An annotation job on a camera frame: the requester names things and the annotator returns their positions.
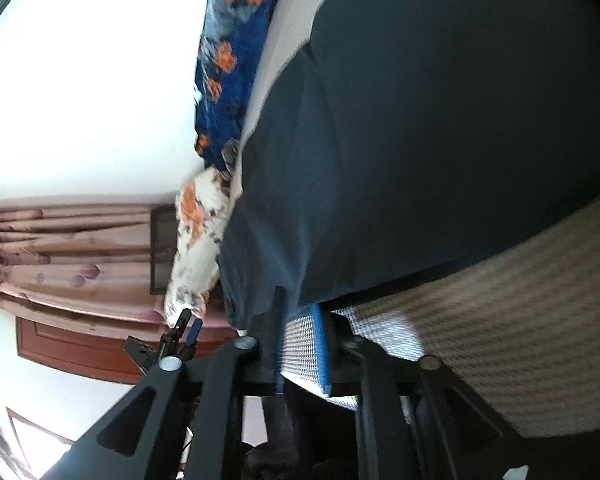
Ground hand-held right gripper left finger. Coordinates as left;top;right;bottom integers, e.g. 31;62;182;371
42;287;287;480

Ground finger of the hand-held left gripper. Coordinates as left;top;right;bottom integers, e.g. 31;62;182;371
182;317;204;358
161;308;193;356

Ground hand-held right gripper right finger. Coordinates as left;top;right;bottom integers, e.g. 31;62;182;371
311;304;531;480

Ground dark pants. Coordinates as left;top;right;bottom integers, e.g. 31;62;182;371
216;0;600;480

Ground white floral pillow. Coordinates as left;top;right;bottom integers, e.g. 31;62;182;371
164;166;238;328

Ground pink floral curtain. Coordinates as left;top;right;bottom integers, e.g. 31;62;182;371
0;202;181;326

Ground blue dog print blanket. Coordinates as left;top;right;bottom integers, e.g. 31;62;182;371
192;0;291;181

